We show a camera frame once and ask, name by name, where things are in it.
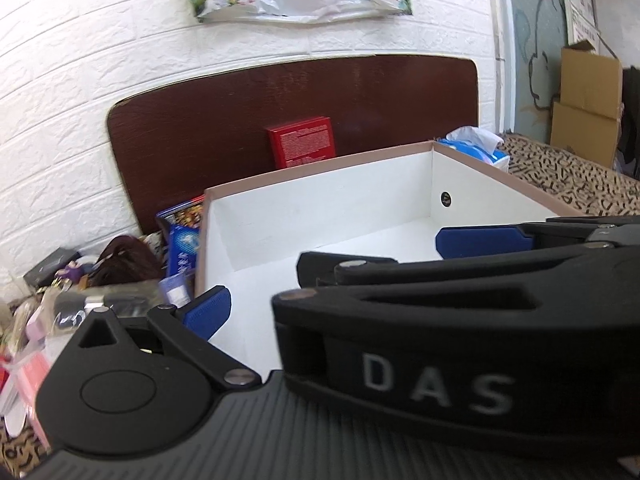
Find white cardboard box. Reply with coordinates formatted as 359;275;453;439
194;140;592;361

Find black pouch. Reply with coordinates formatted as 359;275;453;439
24;247;82;287

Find colourful printed box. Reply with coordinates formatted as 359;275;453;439
155;199;205;235

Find brown wooden headboard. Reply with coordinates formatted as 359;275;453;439
106;54;480;237

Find dark cloth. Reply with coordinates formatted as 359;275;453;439
616;66;640;182

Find pink packet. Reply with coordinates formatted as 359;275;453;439
12;349;53;453

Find small clear zip bag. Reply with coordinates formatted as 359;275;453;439
159;275;195;307

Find blue tissue pack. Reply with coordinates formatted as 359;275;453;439
434;126;511;174

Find dark brown bag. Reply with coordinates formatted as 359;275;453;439
89;235;164;288

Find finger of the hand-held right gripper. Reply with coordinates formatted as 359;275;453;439
271;251;640;378
434;215;640;261

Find red box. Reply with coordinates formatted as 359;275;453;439
266;116;337;170

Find small cardboard box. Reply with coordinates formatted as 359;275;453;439
559;40;624;120

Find blue game boxes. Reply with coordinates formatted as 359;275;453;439
166;222;203;281

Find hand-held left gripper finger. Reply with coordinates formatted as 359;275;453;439
65;286;263;392

